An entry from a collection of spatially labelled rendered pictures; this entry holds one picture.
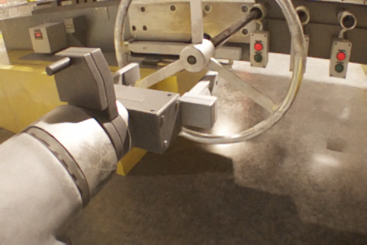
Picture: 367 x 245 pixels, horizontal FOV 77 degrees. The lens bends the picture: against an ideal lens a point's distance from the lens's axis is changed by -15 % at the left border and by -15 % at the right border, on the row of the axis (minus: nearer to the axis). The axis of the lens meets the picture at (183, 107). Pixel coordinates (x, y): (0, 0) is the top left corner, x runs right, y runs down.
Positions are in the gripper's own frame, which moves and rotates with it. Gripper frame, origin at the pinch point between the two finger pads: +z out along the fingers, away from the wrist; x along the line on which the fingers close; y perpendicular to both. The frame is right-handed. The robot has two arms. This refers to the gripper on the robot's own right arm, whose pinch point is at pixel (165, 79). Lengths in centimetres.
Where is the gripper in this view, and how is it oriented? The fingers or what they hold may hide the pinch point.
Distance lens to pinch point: 39.5
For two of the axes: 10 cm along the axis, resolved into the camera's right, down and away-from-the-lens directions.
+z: 4.3, -4.5, 7.9
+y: 0.6, 8.8, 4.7
